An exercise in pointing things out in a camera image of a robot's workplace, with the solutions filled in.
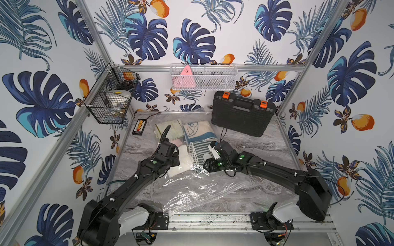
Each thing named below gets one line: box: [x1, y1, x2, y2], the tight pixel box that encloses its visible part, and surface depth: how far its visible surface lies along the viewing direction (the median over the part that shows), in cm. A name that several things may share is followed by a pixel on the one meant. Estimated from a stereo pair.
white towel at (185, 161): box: [167, 144, 194, 178], surface depth 92 cm
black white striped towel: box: [188, 140, 214, 166], surface depth 97 cm
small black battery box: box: [131, 118, 148, 136], surface depth 112 cm
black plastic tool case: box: [211, 90, 277, 138], surface depth 94 cm
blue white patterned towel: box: [182, 120, 219, 146], surface depth 109 cm
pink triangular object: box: [172, 65, 196, 89], surface depth 92 cm
